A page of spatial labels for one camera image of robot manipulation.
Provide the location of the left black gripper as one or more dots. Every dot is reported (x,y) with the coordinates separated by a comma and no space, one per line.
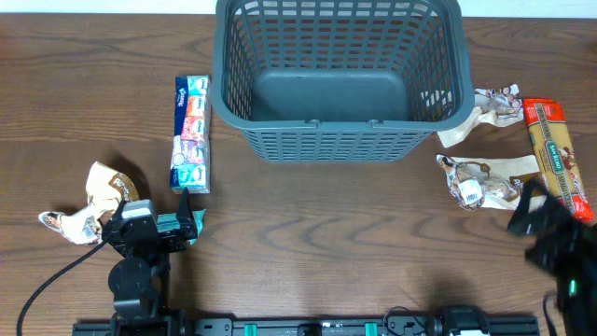
(177,242)

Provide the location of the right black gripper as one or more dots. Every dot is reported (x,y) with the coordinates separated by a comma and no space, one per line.
(541,222)

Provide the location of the red spaghetti package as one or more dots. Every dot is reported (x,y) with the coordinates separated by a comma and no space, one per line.
(555,155)

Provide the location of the snack bag with barcode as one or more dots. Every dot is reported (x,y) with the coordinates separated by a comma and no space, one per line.
(488,183)

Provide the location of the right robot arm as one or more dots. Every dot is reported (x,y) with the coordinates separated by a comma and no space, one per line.
(576,301)

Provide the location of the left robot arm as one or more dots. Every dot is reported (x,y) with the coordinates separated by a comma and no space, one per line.
(140,282)

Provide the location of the teal packet under gripper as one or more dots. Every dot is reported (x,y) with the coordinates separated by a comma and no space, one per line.
(199,221)

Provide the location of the crumpled beige snack bag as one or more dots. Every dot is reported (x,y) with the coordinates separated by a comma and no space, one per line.
(105,188)

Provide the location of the Kleenex tissue multipack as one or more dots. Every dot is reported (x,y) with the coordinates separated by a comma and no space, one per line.
(190,161)

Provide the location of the grey plastic basket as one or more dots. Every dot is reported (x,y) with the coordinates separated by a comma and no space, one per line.
(340,80)

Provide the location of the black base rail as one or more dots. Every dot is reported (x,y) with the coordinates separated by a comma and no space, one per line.
(399,321)

